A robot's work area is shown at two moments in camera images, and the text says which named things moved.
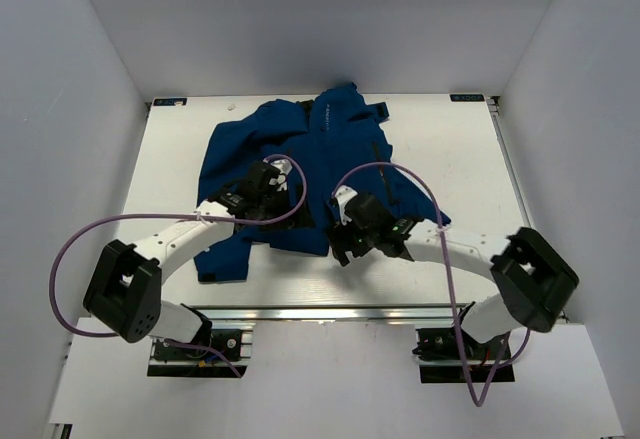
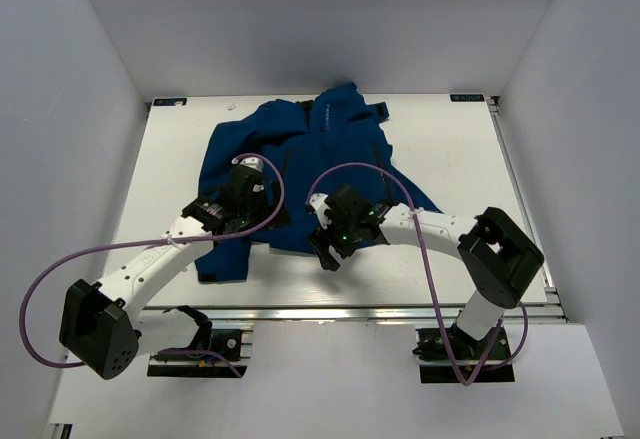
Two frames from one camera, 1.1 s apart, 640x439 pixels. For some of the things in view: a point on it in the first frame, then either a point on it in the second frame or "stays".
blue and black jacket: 335,142 stays
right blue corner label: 476,97 stays
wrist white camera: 283,166 -> 251,162
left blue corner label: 170,101 stays
